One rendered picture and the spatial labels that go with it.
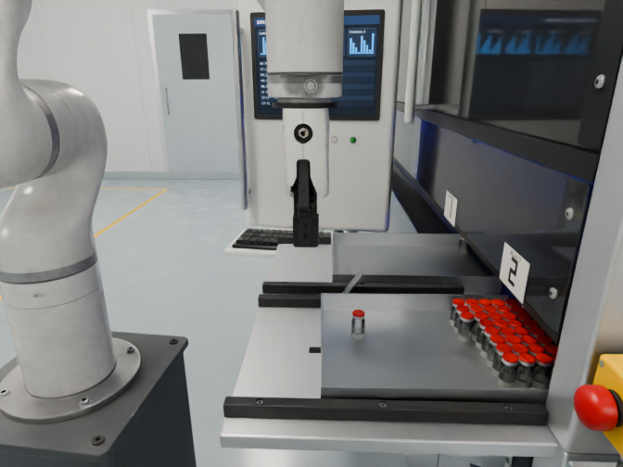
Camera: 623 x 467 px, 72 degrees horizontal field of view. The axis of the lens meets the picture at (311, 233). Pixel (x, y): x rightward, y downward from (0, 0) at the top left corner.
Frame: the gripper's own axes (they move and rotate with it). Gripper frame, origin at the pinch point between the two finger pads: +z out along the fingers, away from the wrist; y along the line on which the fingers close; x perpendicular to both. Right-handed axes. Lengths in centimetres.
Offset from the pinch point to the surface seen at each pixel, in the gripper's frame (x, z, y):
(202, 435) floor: 44, 110, 78
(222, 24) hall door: 131, -88, 543
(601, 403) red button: -27.1, 9.4, -19.3
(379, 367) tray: -10.6, 22.2, 2.6
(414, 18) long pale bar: -23, -32, 65
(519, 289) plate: -29.8, 9.9, 4.1
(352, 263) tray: -8.8, 22.2, 41.4
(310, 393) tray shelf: -0.6, 22.4, -3.1
